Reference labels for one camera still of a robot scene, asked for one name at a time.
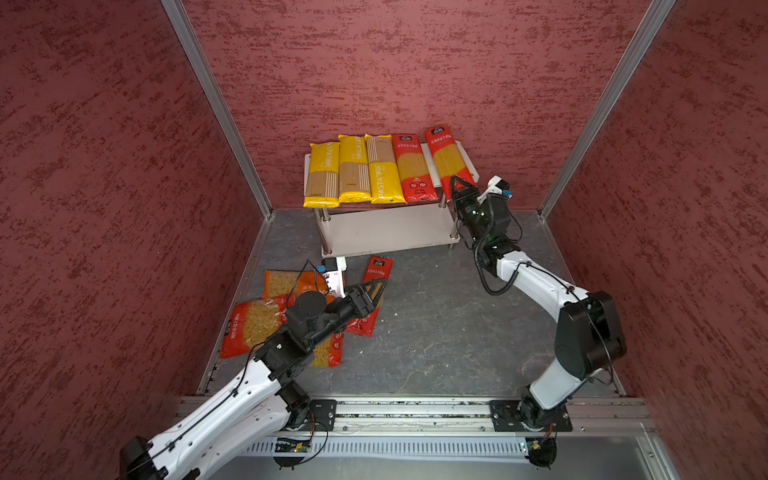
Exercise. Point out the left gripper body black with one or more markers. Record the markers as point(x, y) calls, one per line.
point(341, 311)

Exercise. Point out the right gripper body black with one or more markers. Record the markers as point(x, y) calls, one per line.
point(470, 211)

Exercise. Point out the clear labelled spaghetti bag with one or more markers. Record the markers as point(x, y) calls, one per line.
point(414, 174)

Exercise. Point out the yellow spaghetti bag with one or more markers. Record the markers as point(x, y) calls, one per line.
point(322, 188)
point(385, 181)
point(354, 180)

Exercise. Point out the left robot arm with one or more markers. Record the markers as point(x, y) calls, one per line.
point(260, 400)

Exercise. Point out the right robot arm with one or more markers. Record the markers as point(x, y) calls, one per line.
point(589, 337)

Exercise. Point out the white two-tier shelf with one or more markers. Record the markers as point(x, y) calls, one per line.
point(354, 229)

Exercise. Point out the red macaroni bag large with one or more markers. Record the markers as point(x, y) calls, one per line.
point(329, 353)

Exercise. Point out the orange pastatime macaroni bag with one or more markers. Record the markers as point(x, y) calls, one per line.
point(280, 283)

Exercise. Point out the red macaroni bag small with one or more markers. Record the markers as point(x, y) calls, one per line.
point(250, 324)

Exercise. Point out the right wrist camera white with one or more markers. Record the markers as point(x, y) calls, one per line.
point(497, 186)

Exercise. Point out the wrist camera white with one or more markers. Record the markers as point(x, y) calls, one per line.
point(333, 273)
point(497, 186)

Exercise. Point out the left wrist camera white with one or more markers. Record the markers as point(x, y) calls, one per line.
point(333, 273)

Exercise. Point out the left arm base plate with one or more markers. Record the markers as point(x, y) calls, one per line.
point(312, 415)

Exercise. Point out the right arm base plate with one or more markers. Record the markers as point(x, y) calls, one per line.
point(526, 416)

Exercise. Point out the aluminium rail front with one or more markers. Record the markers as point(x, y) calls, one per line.
point(470, 416)

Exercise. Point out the right corner aluminium post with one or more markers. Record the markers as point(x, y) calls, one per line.
point(646, 31)

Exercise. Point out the corner aluminium post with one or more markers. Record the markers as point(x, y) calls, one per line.
point(646, 31)
point(182, 26)

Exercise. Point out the left corner aluminium post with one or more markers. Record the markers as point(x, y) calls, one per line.
point(182, 26)

